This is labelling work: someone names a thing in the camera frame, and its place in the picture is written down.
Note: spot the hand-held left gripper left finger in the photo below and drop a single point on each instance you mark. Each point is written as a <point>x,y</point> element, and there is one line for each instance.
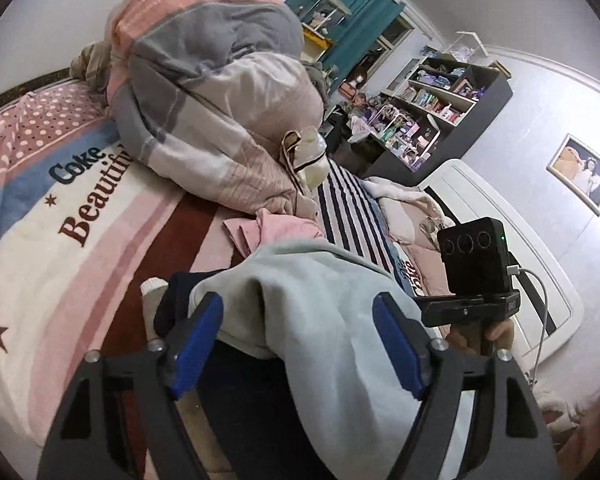
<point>200,346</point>

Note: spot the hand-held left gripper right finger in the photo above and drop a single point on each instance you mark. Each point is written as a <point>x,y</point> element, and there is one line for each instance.
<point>399,346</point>

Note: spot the light blue sweatshirt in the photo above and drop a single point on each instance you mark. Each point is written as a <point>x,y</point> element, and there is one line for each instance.
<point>320,310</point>

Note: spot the person's right hand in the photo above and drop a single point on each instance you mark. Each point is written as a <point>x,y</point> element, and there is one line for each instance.
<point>502,335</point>

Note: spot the dusty pink pillow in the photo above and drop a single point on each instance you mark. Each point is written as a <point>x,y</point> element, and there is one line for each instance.
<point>425,265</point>

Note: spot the white bed headboard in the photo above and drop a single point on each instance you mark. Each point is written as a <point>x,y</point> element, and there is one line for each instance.
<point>485,195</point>

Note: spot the cream fluffy cloth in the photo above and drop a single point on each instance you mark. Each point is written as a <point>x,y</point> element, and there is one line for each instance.
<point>154,305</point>

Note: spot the navy garment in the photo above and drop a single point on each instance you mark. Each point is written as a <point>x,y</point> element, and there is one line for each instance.
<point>240,410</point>

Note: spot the white fleece throw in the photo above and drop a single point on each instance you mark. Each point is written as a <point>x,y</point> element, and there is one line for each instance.
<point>390,187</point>

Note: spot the pink garment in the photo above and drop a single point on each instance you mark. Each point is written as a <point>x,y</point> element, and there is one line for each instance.
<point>285,230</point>

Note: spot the dark bookshelf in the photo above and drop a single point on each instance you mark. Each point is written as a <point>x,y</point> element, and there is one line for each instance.
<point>480,110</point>

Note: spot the striped fleece blanket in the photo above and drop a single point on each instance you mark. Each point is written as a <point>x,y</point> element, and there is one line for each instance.
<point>80,220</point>

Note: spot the cream cloth bag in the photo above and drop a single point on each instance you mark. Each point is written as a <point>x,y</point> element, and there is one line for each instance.
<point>310,160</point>

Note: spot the mannequin head with wig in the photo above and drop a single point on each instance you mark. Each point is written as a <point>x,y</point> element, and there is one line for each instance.
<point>358,82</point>

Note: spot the pink and grey duvet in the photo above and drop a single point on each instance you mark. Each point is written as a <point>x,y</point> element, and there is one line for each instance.
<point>210,90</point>

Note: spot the teal curtain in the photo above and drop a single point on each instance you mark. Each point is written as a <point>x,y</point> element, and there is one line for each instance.
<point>365,15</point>

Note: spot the yellow cabinet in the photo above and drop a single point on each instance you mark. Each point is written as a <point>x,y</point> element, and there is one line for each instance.
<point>315,42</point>

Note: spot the glass display case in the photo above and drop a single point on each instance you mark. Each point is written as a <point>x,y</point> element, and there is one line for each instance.
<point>327,12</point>

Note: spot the olive cloth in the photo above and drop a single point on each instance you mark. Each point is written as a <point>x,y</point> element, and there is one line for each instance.
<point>92,65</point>

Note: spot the framed wall photo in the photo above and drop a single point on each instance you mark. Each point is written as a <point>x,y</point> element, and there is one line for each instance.
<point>582,175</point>

